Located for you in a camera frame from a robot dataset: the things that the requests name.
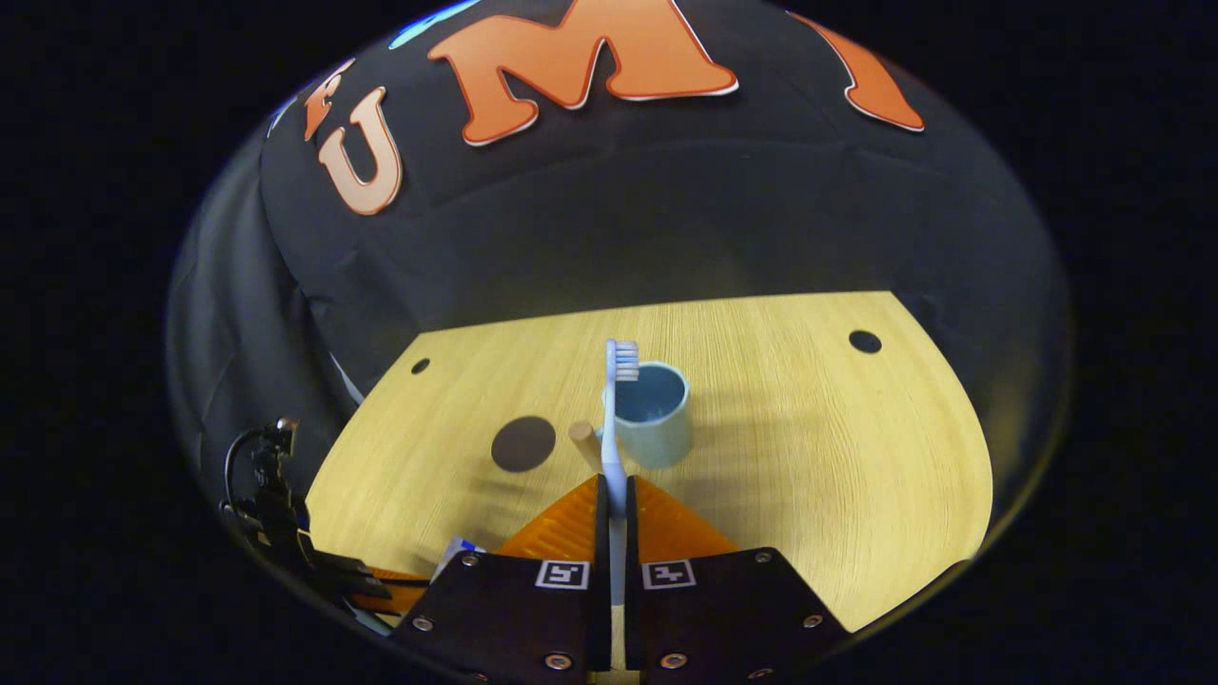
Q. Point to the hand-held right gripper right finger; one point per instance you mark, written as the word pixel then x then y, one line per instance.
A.
pixel 631 542

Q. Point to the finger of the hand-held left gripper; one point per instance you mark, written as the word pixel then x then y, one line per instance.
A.
pixel 347 576

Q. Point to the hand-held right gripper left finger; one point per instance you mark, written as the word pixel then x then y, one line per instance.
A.
pixel 601 542

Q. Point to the pale blue toothbrush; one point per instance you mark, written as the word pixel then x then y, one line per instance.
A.
pixel 614 457

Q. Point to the white toothpaste tube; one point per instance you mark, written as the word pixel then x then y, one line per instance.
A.
pixel 455 552

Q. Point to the wooden desktop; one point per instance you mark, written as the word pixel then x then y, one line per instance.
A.
pixel 809 476

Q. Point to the dark grey side curtain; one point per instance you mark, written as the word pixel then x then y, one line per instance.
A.
pixel 228 333

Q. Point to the black backdrop cloth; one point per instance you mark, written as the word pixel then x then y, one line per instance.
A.
pixel 666 209

